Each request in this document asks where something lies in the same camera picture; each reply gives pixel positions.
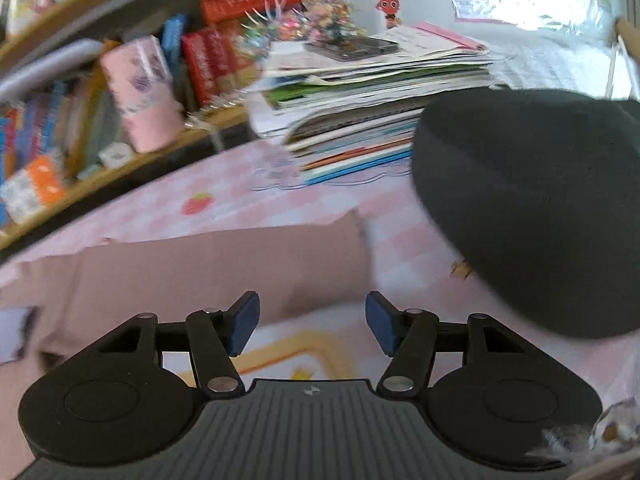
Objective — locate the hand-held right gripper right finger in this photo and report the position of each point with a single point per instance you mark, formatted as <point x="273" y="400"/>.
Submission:
<point x="382" y="325"/>

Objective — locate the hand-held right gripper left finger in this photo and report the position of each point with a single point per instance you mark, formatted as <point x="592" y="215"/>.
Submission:
<point x="242" y="325"/>

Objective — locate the brown and purple sweater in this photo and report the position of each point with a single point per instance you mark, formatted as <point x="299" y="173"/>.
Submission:
<point x="200" y="275"/>

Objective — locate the pink checkered table mat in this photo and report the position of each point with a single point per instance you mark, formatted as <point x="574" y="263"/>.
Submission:
<point x="300" y="210"/>

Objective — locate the dark rounded object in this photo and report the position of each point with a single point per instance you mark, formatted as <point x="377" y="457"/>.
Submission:
<point x="525" y="200"/>

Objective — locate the white and wooden bookshelf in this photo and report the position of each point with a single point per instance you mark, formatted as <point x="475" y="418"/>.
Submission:
<point x="115" y="172"/>

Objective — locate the small white packet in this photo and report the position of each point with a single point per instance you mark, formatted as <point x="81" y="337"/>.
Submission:
<point x="115" y="155"/>

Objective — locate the stack of magazines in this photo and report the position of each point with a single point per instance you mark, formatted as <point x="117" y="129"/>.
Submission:
<point x="375" y="90"/>

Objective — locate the orange and white box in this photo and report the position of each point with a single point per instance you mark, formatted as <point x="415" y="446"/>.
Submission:
<point x="35" y="185"/>

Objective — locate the pink printed tumbler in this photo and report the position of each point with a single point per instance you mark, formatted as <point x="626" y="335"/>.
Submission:
<point x="142" y="95"/>

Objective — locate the red thick books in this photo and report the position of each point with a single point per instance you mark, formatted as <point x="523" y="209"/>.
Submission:
<point x="210" y="60"/>

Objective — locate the black smartphone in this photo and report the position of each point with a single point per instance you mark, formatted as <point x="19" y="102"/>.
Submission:
<point x="350" y="50"/>

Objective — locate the row of slanted children's books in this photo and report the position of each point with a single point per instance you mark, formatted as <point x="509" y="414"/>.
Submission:
<point x="45" y="120"/>

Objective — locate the colourful bead ornament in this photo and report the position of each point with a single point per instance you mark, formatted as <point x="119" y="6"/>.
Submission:
<point x="320" y="20"/>

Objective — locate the red ant wall sticker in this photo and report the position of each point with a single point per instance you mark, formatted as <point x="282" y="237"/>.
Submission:
<point x="387" y="5"/>

